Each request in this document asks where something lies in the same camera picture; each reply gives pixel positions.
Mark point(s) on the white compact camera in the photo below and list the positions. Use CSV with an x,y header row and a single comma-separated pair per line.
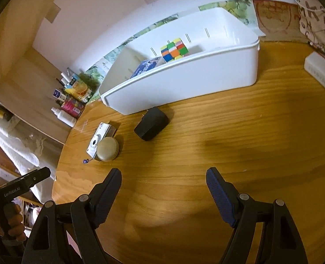
x,y
96,140

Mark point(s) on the blue dental floss box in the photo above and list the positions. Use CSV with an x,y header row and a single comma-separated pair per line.
x,y
147,67

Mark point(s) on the multicolour puzzle cube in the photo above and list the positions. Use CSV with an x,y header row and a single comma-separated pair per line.
x,y
174,50

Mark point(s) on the white plastic bin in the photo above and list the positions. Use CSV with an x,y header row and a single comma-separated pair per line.
x,y
200,82

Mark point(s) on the dark blue tube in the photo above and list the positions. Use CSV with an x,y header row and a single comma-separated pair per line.
x,y
60,95

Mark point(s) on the long white box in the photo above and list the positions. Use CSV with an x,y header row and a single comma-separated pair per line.
x,y
323,73

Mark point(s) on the black charger adapter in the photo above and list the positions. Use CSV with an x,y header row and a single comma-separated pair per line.
x,y
151,125

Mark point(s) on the person's left hand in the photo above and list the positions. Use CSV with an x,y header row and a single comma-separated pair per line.
x,y
15,225

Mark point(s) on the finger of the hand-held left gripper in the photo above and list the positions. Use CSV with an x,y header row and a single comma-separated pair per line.
x,y
37,177

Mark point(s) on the pink printed box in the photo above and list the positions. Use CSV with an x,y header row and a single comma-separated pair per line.
x,y
72,107

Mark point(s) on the white blanket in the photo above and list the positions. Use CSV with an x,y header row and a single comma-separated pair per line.
x,y
11,143

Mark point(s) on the round beige case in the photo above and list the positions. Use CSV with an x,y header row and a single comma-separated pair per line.
x,y
107,150

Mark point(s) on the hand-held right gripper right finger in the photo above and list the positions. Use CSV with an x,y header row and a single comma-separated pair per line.
x,y
220,195

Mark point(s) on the white plastic bottle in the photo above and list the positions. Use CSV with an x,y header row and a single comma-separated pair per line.
x,y
65,117

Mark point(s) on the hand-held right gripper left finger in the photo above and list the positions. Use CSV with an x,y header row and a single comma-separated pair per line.
x,y
106,198

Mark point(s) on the letter printed cloth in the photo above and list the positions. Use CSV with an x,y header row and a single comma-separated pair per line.
x,y
316,13

